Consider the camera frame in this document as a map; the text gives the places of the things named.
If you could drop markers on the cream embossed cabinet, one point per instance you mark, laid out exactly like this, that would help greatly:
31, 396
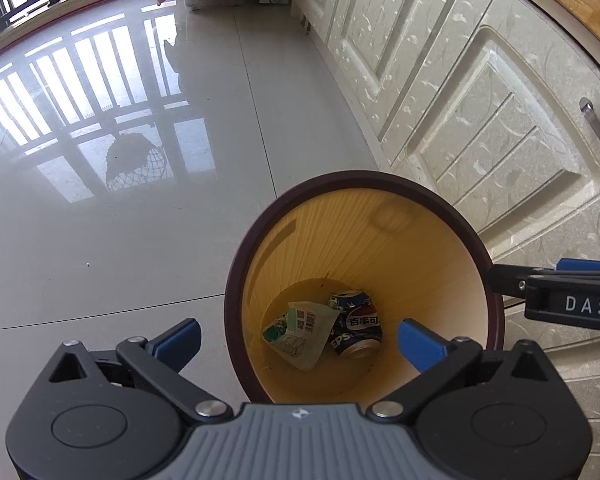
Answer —
430, 110

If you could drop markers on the green white paper wrapper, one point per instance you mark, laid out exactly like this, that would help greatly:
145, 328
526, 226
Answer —
305, 335

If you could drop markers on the yellow bin with brown rim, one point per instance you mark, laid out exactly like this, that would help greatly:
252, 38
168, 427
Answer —
330, 240

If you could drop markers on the crushed blue soda can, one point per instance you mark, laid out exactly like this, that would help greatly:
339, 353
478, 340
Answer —
355, 325

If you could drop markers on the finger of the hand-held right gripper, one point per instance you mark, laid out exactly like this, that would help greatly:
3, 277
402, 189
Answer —
509, 281
580, 264

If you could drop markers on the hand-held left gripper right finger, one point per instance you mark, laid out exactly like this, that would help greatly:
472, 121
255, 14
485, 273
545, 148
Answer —
420, 345

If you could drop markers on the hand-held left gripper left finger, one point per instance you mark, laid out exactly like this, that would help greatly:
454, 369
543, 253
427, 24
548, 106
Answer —
177, 342

